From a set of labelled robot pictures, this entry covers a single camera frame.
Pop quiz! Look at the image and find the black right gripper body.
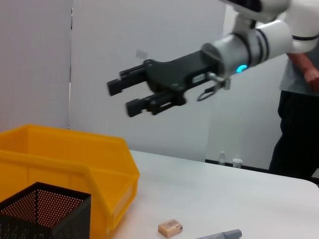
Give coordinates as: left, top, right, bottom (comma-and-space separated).
143, 49, 225, 107

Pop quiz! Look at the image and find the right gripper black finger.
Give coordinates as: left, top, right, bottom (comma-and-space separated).
125, 90, 180, 118
107, 64, 148, 97

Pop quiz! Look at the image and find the person's bare forearm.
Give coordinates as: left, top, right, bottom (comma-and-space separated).
288, 51, 315, 74

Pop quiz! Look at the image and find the dark background desk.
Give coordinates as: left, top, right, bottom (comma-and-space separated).
205, 159, 271, 173

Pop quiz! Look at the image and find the beige eraser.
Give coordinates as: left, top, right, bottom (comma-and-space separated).
158, 218, 184, 236

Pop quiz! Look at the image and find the black mesh pen holder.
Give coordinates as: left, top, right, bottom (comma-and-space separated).
0, 182, 92, 239

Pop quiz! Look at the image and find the grey marker pen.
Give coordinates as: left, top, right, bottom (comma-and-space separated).
196, 229, 242, 239

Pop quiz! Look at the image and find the person's hand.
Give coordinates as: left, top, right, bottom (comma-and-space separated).
304, 68, 319, 91

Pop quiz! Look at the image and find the right wrist silver plug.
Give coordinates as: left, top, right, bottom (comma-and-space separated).
207, 71, 231, 90

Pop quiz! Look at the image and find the yellow plastic bin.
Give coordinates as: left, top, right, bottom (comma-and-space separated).
0, 124, 140, 235

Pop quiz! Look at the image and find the person in grey shirt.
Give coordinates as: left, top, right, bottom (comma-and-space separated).
268, 48, 319, 186

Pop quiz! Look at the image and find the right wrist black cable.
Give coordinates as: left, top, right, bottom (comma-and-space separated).
197, 83, 218, 102

